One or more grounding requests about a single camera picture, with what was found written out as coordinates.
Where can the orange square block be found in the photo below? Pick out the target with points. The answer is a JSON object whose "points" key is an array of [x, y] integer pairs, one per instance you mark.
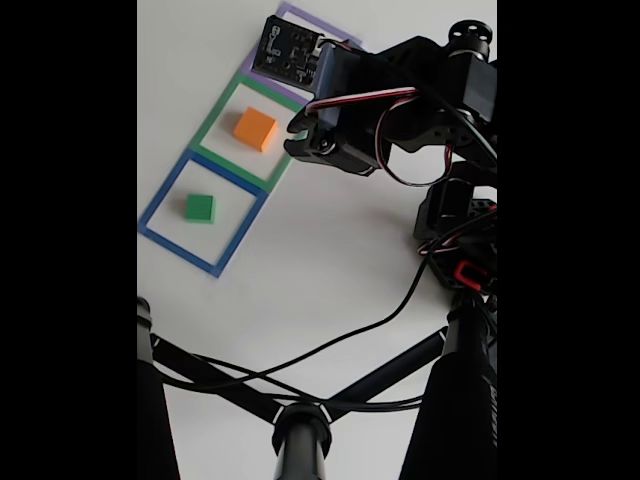
{"points": [[255, 127]]}

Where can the green square block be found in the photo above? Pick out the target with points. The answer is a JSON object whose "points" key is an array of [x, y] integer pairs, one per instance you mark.
{"points": [[199, 207]]}

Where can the purple tape square outline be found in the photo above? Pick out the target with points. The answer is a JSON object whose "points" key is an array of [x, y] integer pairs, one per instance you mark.
{"points": [[260, 75]]}

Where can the green tape square outline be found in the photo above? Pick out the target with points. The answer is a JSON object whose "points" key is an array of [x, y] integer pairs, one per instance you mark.
{"points": [[212, 120]]}

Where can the blue tape square outline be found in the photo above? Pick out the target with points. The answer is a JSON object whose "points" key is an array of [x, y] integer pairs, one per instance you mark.
{"points": [[160, 205]]}

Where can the red clamp piece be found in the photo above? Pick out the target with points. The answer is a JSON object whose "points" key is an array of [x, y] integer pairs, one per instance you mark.
{"points": [[470, 272]]}

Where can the black tripod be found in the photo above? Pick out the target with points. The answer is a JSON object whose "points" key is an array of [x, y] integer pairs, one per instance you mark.
{"points": [[300, 445]]}

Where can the camera circuit board blue mount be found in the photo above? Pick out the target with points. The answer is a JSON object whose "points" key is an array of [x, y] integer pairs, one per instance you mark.
{"points": [[295, 55]]}

